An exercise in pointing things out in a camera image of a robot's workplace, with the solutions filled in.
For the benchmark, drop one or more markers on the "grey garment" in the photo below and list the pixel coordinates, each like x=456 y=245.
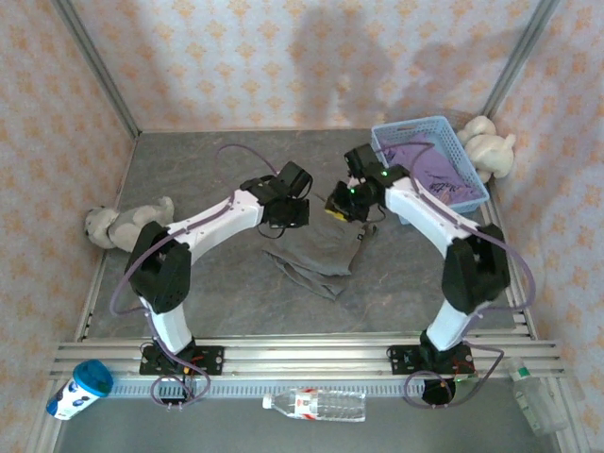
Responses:
x=321 y=250

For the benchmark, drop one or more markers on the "purple garment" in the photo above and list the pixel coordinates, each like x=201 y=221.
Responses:
x=439 y=174

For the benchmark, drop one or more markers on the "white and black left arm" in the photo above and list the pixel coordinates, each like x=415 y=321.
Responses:
x=212 y=226

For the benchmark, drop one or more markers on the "blue plastic basket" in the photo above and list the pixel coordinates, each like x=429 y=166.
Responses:
x=464 y=156

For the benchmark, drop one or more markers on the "cream plush toy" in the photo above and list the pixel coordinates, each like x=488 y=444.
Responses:
x=491 y=151

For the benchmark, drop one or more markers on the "grey plush toy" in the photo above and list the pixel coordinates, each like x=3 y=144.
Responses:
x=127 y=224

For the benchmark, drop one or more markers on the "clear water bottle red label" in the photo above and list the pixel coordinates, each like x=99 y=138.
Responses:
x=321 y=404

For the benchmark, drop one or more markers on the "clear bottle green label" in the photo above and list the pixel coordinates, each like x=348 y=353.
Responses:
x=533 y=401

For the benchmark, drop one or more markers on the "wipes canister blue lid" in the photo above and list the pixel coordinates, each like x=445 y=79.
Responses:
x=78 y=391

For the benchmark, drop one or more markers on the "aluminium mounting rail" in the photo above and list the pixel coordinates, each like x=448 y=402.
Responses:
x=307 y=354

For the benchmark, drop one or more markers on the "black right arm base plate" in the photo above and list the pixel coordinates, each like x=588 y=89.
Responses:
x=401 y=358

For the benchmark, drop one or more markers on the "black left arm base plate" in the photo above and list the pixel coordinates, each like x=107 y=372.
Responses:
x=212 y=359

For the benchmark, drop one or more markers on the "aluminium side rail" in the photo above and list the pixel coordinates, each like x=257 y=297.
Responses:
x=516 y=302
x=92 y=302

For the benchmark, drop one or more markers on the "aluminium frame post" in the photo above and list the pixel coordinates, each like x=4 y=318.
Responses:
x=94 y=66
x=519 y=61

